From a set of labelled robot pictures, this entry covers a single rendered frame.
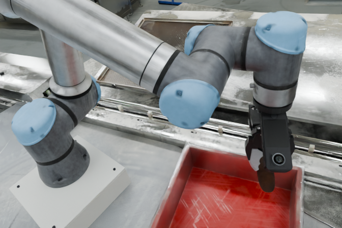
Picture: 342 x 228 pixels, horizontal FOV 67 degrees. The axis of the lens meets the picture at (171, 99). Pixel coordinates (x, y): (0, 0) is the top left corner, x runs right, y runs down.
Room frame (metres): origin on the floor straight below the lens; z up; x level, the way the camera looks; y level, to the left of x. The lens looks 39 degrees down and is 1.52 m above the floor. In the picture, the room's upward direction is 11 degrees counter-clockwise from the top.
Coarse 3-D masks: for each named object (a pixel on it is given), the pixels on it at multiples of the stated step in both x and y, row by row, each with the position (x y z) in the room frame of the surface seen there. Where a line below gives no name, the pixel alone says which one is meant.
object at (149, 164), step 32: (0, 128) 0.89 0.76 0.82; (96, 128) 0.77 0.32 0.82; (0, 160) 0.70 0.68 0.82; (32, 160) 0.66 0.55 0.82; (128, 160) 0.58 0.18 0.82; (160, 160) 0.55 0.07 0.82; (0, 192) 0.55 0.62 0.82; (128, 192) 0.45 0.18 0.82; (160, 192) 0.43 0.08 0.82; (0, 224) 0.43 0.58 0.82; (32, 224) 0.41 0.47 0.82; (96, 224) 0.37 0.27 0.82; (128, 224) 0.35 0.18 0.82; (320, 224) 0.26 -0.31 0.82
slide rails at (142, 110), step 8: (104, 104) 0.88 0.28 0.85; (112, 104) 0.87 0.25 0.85; (120, 104) 0.86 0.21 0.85; (120, 112) 0.80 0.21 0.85; (128, 112) 0.79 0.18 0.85; (144, 112) 0.78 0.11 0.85; (152, 112) 0.77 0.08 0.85; (160, 112) 0.76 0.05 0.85; (160, 120) 0.71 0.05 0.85; (200, 128) 0.63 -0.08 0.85; (216, 128) 0.62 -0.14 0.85; (224, 128) 0.61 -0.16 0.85; (232, 128) 0.60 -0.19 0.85; (232, 136) 0.57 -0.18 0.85; (296, 144) 0.49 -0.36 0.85; (304, 144) 0.48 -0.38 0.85; (312, 144) 0.48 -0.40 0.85; (304, 152) 0.46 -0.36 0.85; (328, 152) 0.44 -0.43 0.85; (336, 152) 0.43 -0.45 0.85; (336, 160) 0.41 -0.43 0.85
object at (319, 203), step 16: (96, 64) 1.30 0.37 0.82; (112, 96) 0.97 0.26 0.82; (128, 96) 0.94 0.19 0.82; (144, 96) 0.92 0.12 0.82; (224, 112) 0.72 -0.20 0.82; (240, 112) 0.70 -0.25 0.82; (208, 128) 0.65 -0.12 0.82; (304, 128) 0.57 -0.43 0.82; (320, 128) 0.56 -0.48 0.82; (336, 128) 0.54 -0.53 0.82; (304, 192) 0.35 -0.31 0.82; (320, 192) 0.34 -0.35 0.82; (336, 192) 0.33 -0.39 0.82; (304, 208) 0.31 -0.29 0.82; (320, 208) 0.30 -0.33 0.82; (336, 208) 0.29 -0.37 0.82; (336, 224) 0.25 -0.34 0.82
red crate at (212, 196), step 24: (192, 168) 0.49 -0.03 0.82; (192, 192) 0.41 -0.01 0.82; (216, 192) 0.40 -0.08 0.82; (240, 192) 0.38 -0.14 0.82; (264, 192) 0.37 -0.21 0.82; (288, 192) 0.36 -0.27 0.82; (192, 216) 0.34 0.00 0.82; (216, 216) 0.33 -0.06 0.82; (240, 216) 0.32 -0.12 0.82; (264, 216) 0.31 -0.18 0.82; (288, 216) 0.29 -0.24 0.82
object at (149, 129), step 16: (0, 96) 1.10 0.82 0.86; (96, 112) 0.82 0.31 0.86; (112, 112) 0.80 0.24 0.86; (112, 128) 0.74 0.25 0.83; (128, 128) 0.70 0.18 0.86; (144, 128) 0.68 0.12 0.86; (160, 128) 0.66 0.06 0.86; (176, 128) 0.64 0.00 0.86; (176, 144) 0.60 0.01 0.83; (208, 144) 0.55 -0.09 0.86; (224, 144) 0.53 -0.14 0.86; (240, 144) 0.52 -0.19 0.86; (304, 160) 0.42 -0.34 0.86; (320, 160) 0.41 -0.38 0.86; (304, 176) 0.39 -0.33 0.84; (320, 176) 0.37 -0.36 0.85; (336, 176) 0.36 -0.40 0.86
